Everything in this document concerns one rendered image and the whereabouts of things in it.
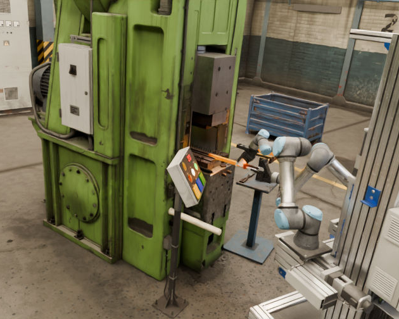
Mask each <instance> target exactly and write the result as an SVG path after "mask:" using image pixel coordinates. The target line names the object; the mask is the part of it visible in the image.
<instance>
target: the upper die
mask: <svg viewBox="0 0 399 319"><path fill-rule="evenodd" d="M226 114H227V110H225V111H221V112H218V113H214V114H212V115H205V114H202V113H198V112H195V111H193V115H192V122H195V123H200V124H202V125H207V126H209V127H213V126H216V125H219V124H221V123H224V122H225V120H226Z"/></svg>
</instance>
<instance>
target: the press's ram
mask: <svg viewBox="0 0 399 319"><path fill-rule="evenodd" d="M235 64H236V56H233V55H228V54H220V53H213V52H208V51H206V53H197V60H196V76H195V84H194V99H193V111H195V112H198V113H202V114H205V115H212V114H214V113H218V112H221V111H225V110H228V109H230V108H231V97H232V87H233V81H234V70H235Z"/></svg>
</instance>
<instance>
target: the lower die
mask: <svg viewBox="0 0 399 319"><path fill-rule="evenodd" d="M190 148H192V149H196V150H199V151H202V152H204V153H208V154H210V153H211V152H208V151H205V150H202V149H198V148H196V147H192V146H190ZM191 151H192V153H193V154H194V157H195V158H196V161H197V164H198V166H199V165H200V158H201V157H203V158H201V167H203V168H207V169H209V170H211V169H213V168H215V167H217V166H219V165H221V161H220V160H217V159H215V158H214V157H212V156H209V155H206V154H203V153H199V152H196V151H193V150H191ZM211 154H215V153H211ZM196 155H198V156H199V158H198V156H196ZM215 155H217V156H221V155H218V154H215Z"/></svg>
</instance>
